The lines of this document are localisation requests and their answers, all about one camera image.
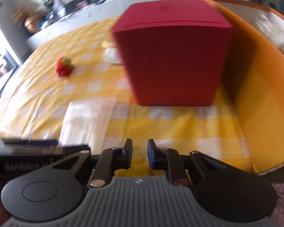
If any white marble tv console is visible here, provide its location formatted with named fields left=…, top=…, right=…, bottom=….
left=25, top=0, right=204, bottom=50

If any yellow white checkered tablecloth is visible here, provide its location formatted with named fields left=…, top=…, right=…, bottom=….
left=0, top=19, right=252, bottom=177

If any leafy plant in glass vase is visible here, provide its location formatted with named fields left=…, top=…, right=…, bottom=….
left=41, top=0, right=66, bottom=19

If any orange storage bin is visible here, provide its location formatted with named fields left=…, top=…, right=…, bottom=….
left=203, top=0, right=284, bottom=175

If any copper round vase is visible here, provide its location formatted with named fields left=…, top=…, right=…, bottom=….
left=24, top=12, right=43, bottom=34

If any white round towel pad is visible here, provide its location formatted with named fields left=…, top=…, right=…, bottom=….
left=102, top=48, right=122, bottom=65

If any red cube box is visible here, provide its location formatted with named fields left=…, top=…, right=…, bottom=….
left=111, top=0, right=233, bottom=106

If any orange crochet strawberry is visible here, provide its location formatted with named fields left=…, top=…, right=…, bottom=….
left=55, top=56, right=74, bottom=78

